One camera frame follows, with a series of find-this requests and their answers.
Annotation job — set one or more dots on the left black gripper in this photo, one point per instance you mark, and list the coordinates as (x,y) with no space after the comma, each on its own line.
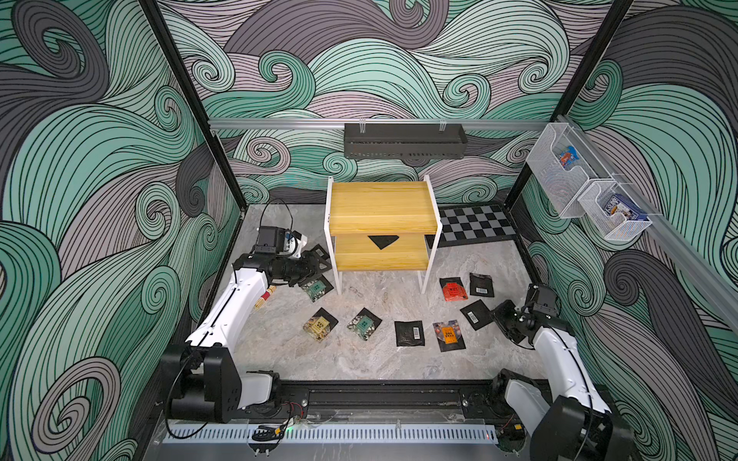
(309,269)

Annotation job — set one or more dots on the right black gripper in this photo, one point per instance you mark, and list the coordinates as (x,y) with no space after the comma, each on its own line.
(506,319)

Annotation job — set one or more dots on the green jasmine tea bag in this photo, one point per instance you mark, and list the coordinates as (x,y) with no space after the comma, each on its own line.
(317,289)
(364,324)

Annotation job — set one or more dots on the yellow oolong tea bag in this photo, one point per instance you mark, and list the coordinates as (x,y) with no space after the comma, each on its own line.
(320,325)

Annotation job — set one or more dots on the green jasmine tea bag top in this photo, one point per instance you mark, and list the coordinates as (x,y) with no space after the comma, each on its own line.
(364,324)

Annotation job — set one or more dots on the black orange tea bag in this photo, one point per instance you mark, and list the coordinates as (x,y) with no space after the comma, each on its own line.
(448,336)

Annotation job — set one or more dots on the red tea bag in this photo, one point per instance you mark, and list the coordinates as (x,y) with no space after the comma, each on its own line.
(453,289)

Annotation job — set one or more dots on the black tea bag barcode top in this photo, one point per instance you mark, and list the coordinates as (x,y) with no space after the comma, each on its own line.
(409,334)

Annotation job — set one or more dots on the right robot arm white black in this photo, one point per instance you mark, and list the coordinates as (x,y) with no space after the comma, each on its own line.
(576,423)

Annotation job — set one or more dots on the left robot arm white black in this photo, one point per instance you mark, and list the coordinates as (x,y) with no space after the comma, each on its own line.
(202,382)

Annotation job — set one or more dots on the red yellow small box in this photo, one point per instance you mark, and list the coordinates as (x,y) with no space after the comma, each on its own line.
(265,297)

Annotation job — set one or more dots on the checkerboard calibration mat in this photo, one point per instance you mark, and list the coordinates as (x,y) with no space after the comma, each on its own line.
(474,225)

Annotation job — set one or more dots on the blue white packet in bin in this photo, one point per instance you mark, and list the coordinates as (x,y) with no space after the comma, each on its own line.
(618,203)

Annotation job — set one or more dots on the blue red item in bin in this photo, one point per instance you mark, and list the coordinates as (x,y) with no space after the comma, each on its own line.
(569,157)

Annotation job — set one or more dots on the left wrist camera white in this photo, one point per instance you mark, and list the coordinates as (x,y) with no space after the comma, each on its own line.
(294,244)

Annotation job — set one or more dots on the black wall tray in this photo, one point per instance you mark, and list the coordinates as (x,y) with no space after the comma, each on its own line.
(415,143)

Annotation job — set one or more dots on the clear wall bin lower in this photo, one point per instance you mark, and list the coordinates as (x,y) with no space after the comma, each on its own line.
(613,228)

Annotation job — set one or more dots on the clear wall bin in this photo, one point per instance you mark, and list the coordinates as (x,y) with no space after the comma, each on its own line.
(613,228)
(562,187)

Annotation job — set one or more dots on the clear wall bin upper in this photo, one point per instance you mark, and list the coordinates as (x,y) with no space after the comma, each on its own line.
(562,187)

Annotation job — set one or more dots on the white slotted cable duct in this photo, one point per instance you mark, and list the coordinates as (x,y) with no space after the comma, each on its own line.
(357,434)

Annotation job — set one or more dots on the aluminium wall rail back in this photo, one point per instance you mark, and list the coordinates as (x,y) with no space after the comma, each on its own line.
(515,125)

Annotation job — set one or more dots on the aluminium wall rail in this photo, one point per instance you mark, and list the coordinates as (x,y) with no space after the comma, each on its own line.
(515,125)
(717,291)

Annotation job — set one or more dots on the aluminium wall rail right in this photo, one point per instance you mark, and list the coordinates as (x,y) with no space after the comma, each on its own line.
(717,291)

